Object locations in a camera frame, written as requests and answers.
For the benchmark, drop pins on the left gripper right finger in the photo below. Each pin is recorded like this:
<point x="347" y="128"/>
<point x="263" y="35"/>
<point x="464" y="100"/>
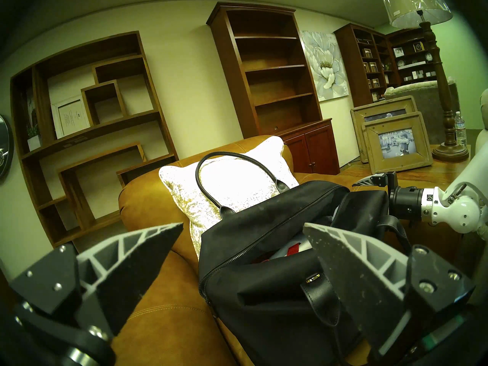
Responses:
<point x="366" y="285"/>

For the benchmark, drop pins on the tan leather armchair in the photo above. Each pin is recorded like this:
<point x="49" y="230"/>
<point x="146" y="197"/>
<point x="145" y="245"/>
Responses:
<point x="164" y="323"/>

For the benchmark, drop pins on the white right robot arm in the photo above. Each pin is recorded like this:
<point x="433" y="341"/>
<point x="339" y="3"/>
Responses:
<point x="457" y="212"/>

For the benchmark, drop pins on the large wooden photo frame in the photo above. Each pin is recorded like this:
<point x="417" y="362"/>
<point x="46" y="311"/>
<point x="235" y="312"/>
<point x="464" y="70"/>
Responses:
<point x="381" y="106"/>

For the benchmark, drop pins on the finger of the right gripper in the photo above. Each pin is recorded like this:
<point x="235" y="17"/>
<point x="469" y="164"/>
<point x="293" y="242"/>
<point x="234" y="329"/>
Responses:
<point x="368" y="181"/>

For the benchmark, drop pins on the clear plastic water bottle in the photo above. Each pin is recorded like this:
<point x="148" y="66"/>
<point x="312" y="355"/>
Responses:
<point x="460" y="130"/>

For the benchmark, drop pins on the white framed certificate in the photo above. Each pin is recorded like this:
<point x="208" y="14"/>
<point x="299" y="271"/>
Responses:
<point x="72" y="117"/>

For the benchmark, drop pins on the open wooden shelf unit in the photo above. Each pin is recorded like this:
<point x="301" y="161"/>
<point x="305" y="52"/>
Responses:
<point x="95" y="130"/>

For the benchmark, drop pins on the dark bookcase with framed pictures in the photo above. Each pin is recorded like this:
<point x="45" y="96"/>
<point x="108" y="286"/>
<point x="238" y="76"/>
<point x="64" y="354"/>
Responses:
<point x="350" y="71"/>

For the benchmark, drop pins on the reddish wooden hutch bookcase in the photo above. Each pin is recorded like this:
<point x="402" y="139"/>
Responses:
<point x="316" y="148"/>

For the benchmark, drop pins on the turned wooden table lamp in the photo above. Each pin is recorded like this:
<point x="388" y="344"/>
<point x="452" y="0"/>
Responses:
<point x="450" y="151"/>

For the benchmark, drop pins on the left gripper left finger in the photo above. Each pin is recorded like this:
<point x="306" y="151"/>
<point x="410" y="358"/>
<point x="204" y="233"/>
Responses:
<point x="126" y="270"/>

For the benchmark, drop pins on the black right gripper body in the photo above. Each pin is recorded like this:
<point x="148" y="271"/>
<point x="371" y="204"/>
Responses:
<point x="406" y="205"/>

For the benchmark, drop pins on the small potted plant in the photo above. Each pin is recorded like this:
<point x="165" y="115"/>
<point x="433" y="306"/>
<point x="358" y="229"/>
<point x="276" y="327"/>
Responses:
<point x="34" y="142"/>

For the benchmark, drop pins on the small wooden photo frame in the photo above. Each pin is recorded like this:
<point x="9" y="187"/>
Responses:
<point x="396" y="144"/>

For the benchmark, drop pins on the dark bookcase with small clocks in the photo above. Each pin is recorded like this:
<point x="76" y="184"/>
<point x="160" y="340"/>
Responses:
<point x="411" y="64"/>

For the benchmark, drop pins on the white flower painting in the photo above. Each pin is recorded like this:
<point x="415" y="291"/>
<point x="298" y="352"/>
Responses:
<point x="324" y="64"/>

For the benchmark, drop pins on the black zipper handbag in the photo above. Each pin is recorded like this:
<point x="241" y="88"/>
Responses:
<point x="274" y="312"/>

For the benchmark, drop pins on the white patterned cushion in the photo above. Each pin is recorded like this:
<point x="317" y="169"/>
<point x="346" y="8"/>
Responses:
<point x="236" y="182"/>

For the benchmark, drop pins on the grey upholstered armchair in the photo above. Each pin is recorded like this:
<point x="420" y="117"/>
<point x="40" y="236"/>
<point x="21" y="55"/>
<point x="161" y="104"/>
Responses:
<point x="423" y="102"/>

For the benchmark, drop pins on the round black wall clock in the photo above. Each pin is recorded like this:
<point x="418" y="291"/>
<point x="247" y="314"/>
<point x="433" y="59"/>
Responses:
<point x="4" y="148"/>

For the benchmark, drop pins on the rustic wooden side table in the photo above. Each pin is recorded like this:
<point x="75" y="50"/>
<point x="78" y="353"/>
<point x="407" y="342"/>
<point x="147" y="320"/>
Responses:
<point x="419" y="176"/>

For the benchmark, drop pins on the red and white bag contents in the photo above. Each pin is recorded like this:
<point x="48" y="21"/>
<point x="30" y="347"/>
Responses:
<point x="293" y="250"/>

